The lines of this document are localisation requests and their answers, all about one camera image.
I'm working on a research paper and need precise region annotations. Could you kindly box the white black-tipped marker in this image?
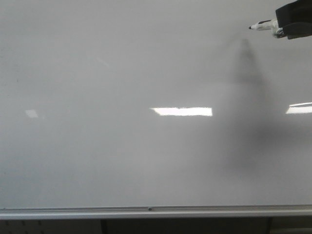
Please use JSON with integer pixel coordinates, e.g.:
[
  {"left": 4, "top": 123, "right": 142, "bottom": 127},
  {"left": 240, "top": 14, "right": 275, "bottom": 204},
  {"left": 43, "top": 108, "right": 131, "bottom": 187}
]
[{"left": 248, "top": 19, "right": 286, "bottom": 39}]

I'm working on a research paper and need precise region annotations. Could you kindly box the aluminium marker tray rail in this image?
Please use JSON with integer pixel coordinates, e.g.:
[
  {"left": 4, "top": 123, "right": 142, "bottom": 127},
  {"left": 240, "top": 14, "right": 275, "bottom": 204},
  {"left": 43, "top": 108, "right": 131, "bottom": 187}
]
[{"left": 0, "top": 205, "right": 312, "bottom": 220}]

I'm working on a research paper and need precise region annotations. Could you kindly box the white whiteboard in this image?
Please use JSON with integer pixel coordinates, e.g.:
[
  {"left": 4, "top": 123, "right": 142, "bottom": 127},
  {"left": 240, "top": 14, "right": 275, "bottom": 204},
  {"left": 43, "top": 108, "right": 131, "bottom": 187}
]
[{"left": 0, "top": 0, "right": 312, "bottom": 209}]

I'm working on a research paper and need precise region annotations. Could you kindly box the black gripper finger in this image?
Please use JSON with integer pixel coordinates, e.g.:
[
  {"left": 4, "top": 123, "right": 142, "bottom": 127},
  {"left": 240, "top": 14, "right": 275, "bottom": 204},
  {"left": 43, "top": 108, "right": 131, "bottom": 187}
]
[
  {"left": 283, "top": 22, "right": 312, "bottom": 39},
  {"left": 275, "top": 0, "right": 312, "bottom": 26}
]

